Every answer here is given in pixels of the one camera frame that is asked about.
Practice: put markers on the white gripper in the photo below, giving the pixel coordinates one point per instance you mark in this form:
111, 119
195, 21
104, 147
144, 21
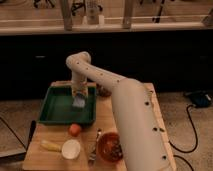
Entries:
79, 83

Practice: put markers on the blue grey sponge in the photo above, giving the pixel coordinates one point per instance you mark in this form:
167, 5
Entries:
79, 101

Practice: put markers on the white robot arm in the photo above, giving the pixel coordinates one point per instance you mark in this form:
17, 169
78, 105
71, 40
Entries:
139, 132

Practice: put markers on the green plastic tray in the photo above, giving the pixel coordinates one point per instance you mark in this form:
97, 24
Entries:
58, 109

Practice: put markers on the dark brown bowl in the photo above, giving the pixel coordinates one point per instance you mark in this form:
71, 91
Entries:
101, 91

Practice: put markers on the orange fruit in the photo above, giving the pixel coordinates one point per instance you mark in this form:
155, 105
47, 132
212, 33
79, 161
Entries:
74, 130

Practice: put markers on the white small bowl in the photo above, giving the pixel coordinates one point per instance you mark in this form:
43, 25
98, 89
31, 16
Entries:
71, 149

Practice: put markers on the red bowl with food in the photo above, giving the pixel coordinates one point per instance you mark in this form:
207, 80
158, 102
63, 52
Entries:
109, 149

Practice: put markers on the yellow banana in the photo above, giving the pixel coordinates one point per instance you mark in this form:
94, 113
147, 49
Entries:
50, 146

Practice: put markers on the metal spoon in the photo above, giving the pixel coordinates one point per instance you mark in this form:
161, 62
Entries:
92, 155

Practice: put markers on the dark blue floor device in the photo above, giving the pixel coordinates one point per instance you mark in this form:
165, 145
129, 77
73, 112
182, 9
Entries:
200, 99

